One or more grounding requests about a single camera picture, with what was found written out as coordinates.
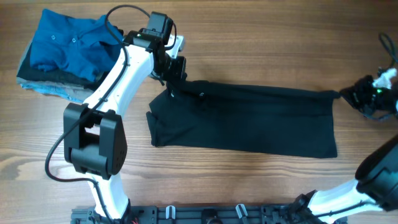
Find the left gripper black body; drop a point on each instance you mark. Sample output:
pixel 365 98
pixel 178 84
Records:
pixel 172 69

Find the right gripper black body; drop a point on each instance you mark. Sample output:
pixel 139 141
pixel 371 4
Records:
pixel 370 99

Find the black polo shirt white logo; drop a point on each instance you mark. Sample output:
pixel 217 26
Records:
pixel 265 119

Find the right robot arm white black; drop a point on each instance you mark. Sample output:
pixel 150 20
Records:
pixel 374 187

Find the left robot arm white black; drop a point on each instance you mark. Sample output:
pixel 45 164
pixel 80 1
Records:
pixel 95 142

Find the blue folded polo shirt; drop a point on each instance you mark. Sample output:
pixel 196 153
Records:
pixel 82 47

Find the grey folded garment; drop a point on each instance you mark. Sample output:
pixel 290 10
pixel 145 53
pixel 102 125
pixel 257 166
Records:
pixel 55 82

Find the light blue folded garment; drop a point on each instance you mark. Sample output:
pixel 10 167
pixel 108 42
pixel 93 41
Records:
pixel 52 90

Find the dark charcoal folded garment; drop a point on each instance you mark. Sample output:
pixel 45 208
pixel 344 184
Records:
pixel 72 57

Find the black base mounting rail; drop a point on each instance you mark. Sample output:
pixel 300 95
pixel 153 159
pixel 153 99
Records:
pixel 239 214

